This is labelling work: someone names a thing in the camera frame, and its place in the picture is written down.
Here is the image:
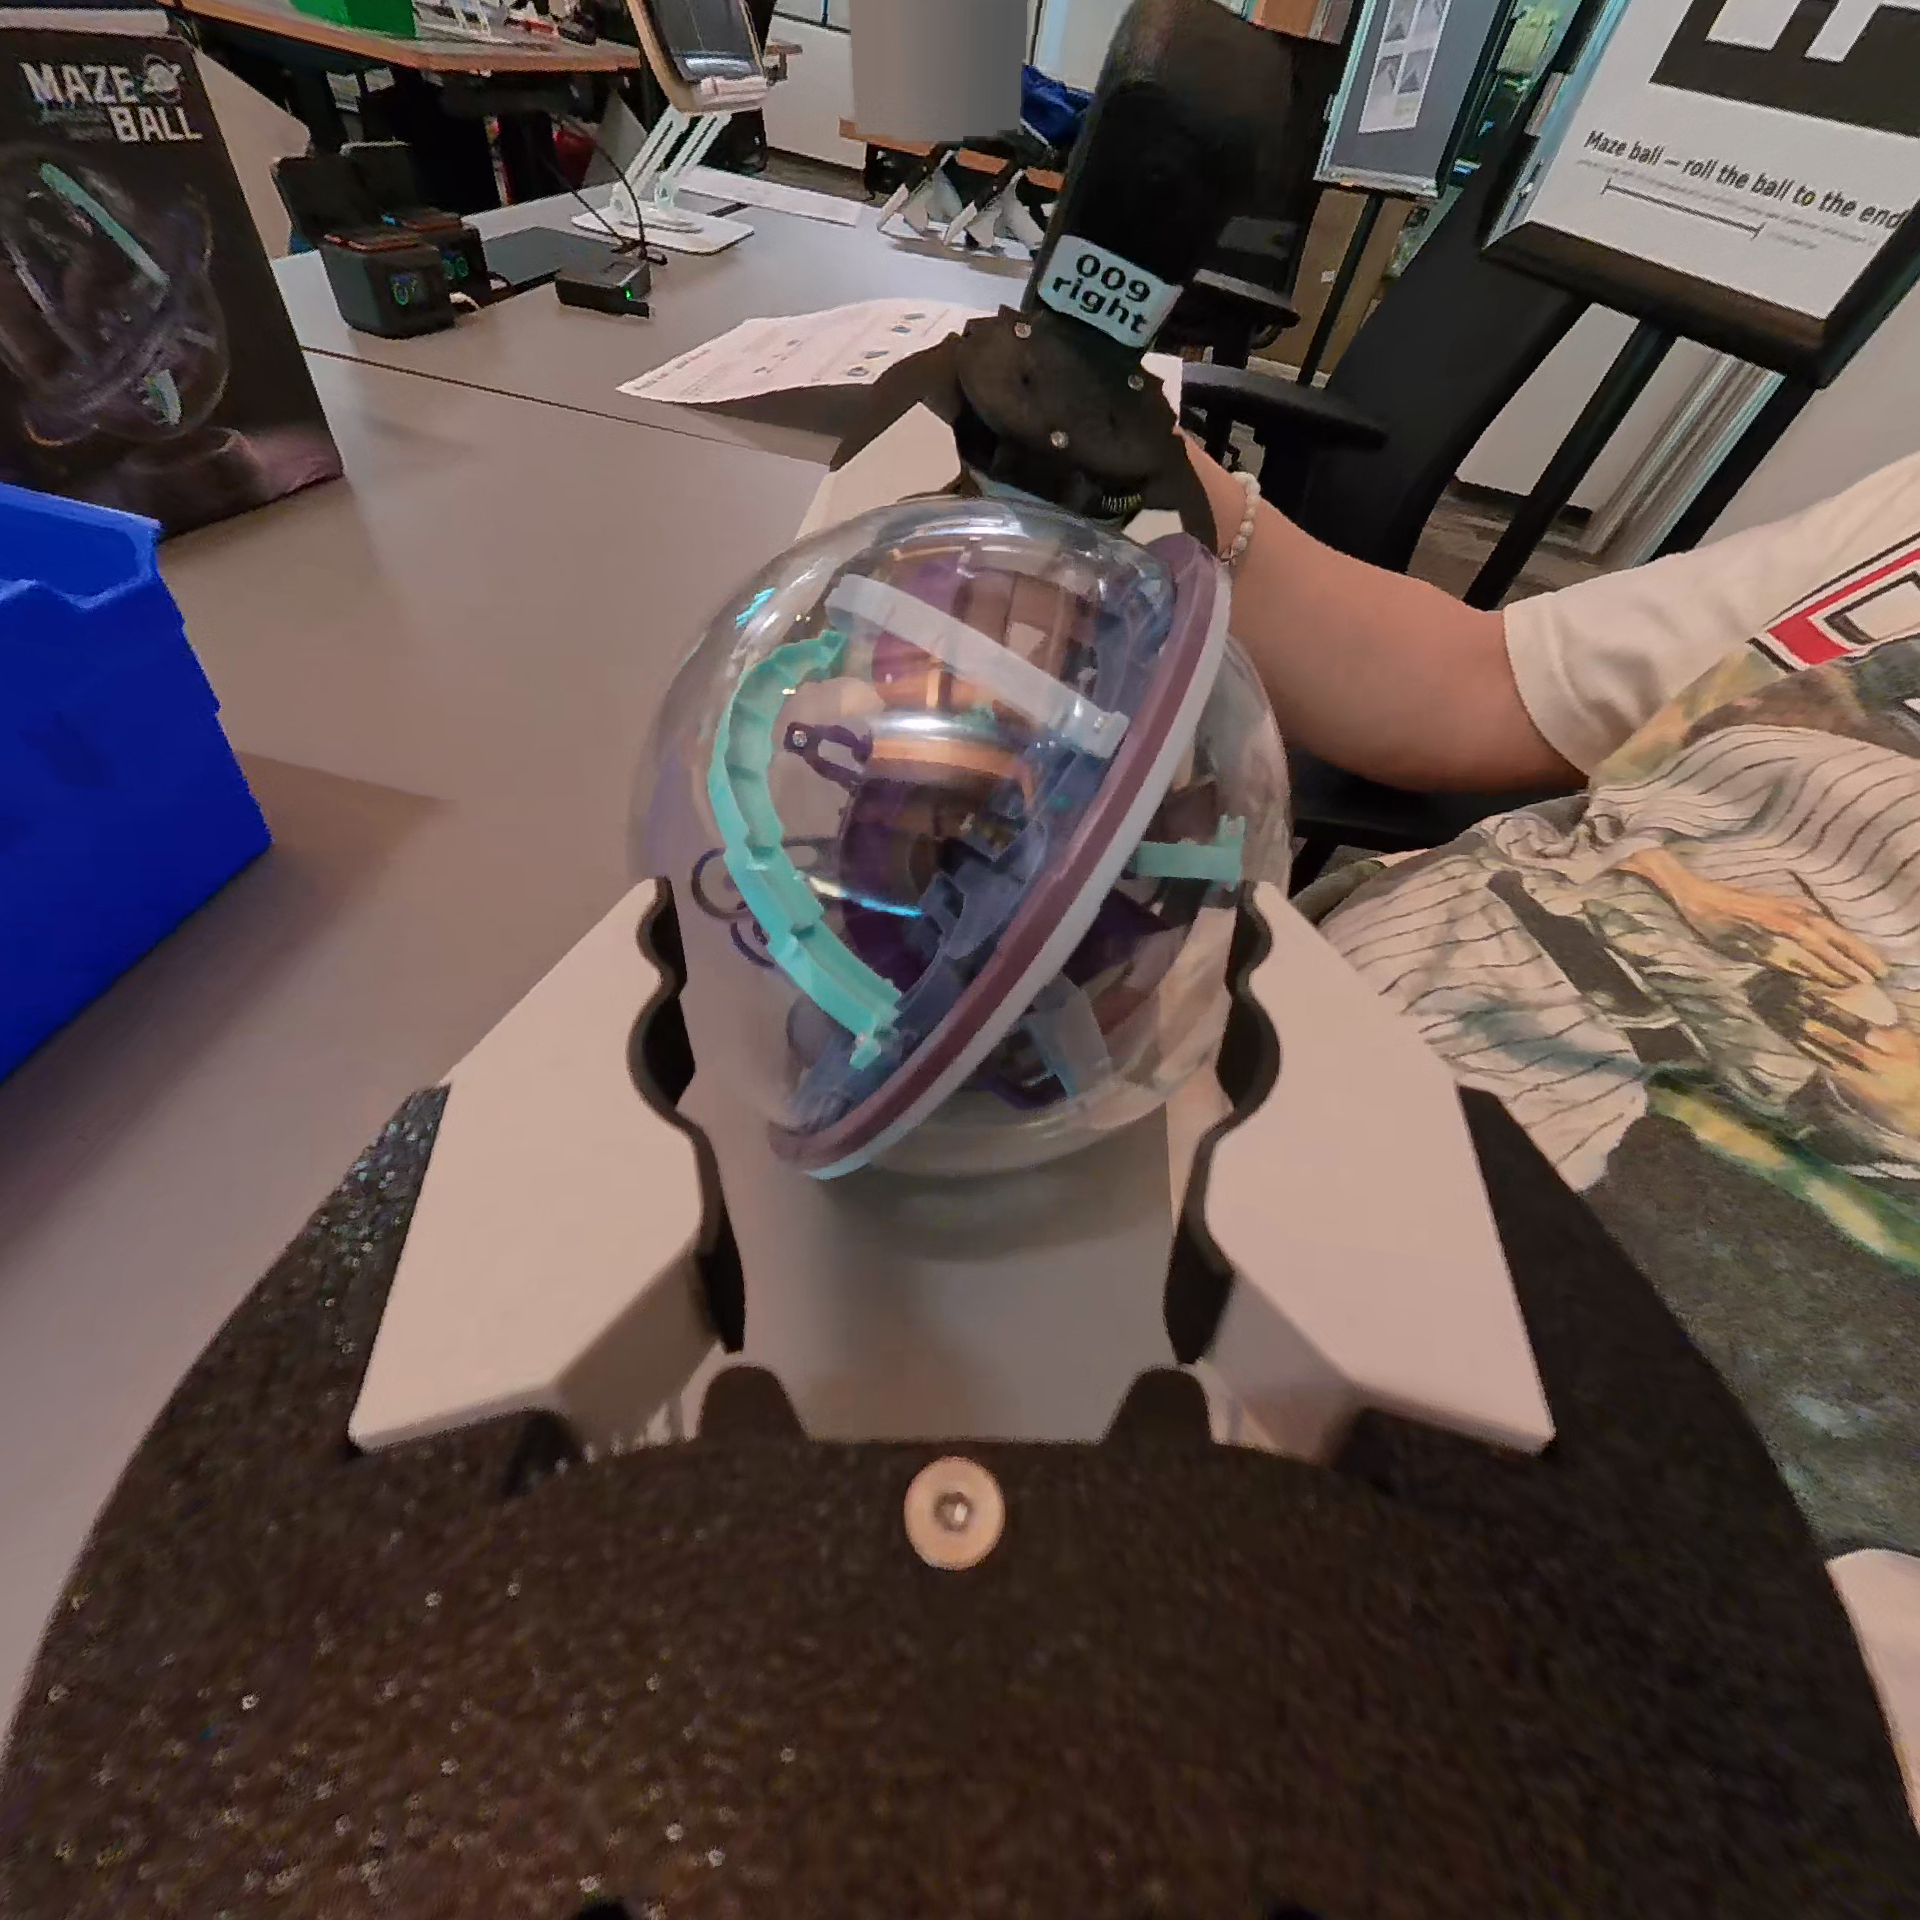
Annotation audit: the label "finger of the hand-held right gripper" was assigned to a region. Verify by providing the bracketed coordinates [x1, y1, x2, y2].
[795, 349, 982, 529]
[1152, 423, 1227, 563]

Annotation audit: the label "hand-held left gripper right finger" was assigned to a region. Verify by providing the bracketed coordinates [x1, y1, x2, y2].
[1168, 880, 1558, 1464]

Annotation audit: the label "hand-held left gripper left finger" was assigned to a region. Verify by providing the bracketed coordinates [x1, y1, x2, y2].
[348, 877, 747, 1456]

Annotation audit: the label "clear plastic maze ball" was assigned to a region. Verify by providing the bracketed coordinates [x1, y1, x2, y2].
[628, 502, 1295, 1180]

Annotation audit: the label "person's right forearm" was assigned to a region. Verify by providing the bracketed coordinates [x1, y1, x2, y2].
[1224, 465, 1591, 797]

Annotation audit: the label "white paper sheet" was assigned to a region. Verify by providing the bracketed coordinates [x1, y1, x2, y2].
[614, 298, 1036, 408]

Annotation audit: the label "white stands with blue gear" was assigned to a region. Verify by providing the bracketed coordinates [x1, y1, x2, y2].
[877, 125, 1097, 253]

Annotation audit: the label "black office chair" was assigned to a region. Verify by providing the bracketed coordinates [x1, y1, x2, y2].
[1182, 186, 1600, 888]

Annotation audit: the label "grey framed poster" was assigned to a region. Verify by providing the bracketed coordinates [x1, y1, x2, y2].
[1318, 0, 1506, 196]

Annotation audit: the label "black sign stand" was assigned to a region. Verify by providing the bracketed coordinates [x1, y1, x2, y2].
[1501, 291, 1825, 602]

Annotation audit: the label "tablet on white stand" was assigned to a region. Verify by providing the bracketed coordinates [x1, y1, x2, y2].
[607, 0, 779, 254]

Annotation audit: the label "black battery charger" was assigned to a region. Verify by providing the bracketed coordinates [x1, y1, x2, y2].
[318, 225, 455, 340]
[394, 207, 493, 302]

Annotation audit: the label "framed marker sign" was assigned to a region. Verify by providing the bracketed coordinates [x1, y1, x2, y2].
[1478, 0, 1920, 391]

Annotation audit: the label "blue plastic bin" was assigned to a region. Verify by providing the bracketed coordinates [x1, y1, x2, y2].
[0, 479, 275, 1082]

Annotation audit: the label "dark printed toy box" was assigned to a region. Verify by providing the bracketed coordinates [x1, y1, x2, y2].
[0, 29, 348, 542]

